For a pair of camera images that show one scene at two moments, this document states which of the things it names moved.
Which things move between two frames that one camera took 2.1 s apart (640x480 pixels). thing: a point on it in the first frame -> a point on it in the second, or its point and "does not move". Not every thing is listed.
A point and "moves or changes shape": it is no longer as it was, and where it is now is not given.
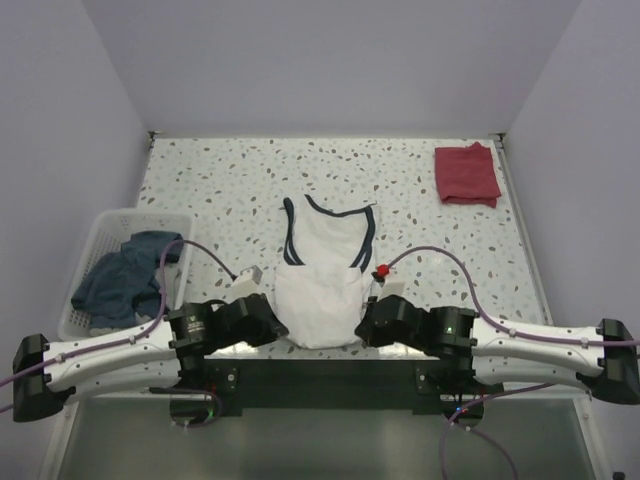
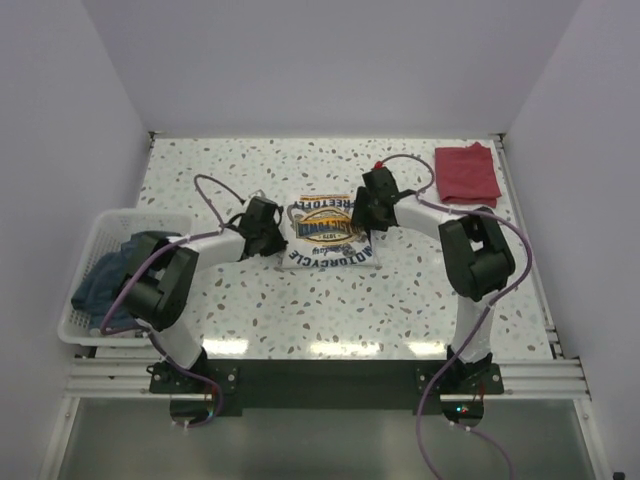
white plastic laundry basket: x=112 y=227 does not move
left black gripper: x=272 y=329 -> x=278 y=244
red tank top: x=467 y=174 does not move
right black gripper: x=369 y=333 -> x=359 y=214
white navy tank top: x=320 y=287 moves or changes shape
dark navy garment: x=125 y=284 does not move
